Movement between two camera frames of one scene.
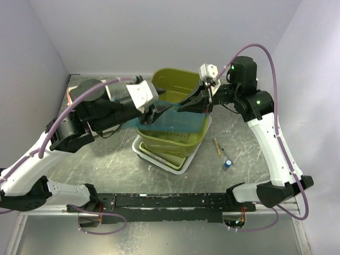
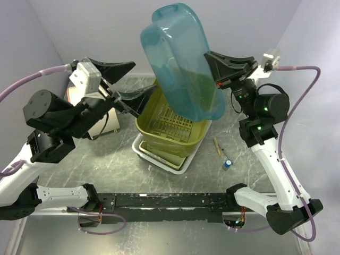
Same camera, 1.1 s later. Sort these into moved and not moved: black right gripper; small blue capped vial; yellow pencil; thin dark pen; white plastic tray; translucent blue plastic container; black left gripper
Moved: black right gripper; black left gripper; translucent blue plastic container
Not moved: yellow pencil; small blue capped vial; white plastic tray; thin dark pen
